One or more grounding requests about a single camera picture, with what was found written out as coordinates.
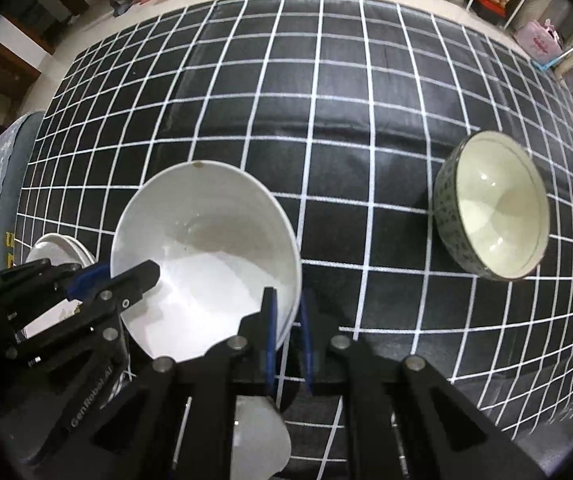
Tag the black white grid tablecloth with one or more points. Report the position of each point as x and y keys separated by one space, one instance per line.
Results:
x=345 y=110

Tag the light blue white bowl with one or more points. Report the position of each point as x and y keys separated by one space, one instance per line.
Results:
x=261 y=445

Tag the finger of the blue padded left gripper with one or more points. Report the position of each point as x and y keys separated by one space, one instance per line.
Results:
x=87 y=281
x=123 y=290

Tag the white grey speckled bowl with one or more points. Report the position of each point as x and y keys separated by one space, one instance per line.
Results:
x=219 y=238

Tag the white plate bear print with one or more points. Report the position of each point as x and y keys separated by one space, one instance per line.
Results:
x=59 y=249

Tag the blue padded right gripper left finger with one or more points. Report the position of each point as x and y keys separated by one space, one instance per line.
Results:
x=268 y=336

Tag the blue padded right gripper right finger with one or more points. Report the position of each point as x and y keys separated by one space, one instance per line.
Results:
x=306 y=340

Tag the cream floral pattern bowl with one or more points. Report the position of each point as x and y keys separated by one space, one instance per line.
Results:
x=491 y=208

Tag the pink gift bag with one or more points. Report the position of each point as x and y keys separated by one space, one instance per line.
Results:
x=540 y=41

